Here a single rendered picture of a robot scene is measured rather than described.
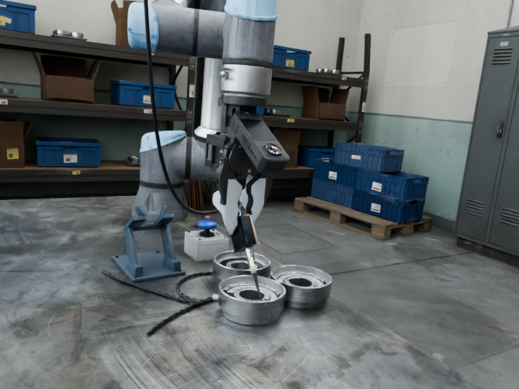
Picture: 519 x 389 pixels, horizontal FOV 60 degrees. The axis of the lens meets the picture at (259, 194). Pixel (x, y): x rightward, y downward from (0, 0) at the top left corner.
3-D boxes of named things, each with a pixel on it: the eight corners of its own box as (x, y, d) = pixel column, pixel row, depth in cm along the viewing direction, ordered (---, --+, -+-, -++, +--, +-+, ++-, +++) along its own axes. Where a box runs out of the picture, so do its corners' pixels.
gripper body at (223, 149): (242, 169, 78) (248, 97, 75) (271, 178, 71) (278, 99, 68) (202, 170, 73) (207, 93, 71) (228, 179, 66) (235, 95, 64)
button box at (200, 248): (228, 258, 95) (229, 236, 94) (196, 262, 91) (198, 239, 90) (212, 247, 102) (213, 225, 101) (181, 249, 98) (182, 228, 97)
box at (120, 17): (178, 54, 410) (180, 8, 402) (114, 45, 386) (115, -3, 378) (167, 55, 442) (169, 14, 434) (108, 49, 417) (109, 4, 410)
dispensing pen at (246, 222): (260, 301, 66) (233, 194, 71) (246, 306, 69) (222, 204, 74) (273, 299, 67) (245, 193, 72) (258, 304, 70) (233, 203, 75)
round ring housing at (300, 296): (323, 287, 84) (327, 266, 83) (334, 313, 74) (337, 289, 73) (267, 283, 84) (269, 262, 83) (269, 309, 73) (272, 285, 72)
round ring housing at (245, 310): (283, 301, 77) (285, 278, 76) (283, 331, 66) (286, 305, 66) (222, 295, 77) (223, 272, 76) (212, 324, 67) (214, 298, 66)
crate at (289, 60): (288, 72, 524) (290, 52, 519) (309, 72, 493) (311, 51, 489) (250, 67, 495) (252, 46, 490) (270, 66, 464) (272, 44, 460)
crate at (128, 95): (162, 107, 456) (163, 85, 451) (175, 109, 424) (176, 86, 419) (109, 103, 429) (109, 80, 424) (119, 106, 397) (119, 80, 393)
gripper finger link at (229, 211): (218, 226, 75) (226, 171, 74) (236, 236, 71) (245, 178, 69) (201, 226, 74) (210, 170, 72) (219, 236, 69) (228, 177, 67)
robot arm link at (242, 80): (282, 69, 67) (234, 63, 63) (279, 101, 68) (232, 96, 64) (254, 70, 73) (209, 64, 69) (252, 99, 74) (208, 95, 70)
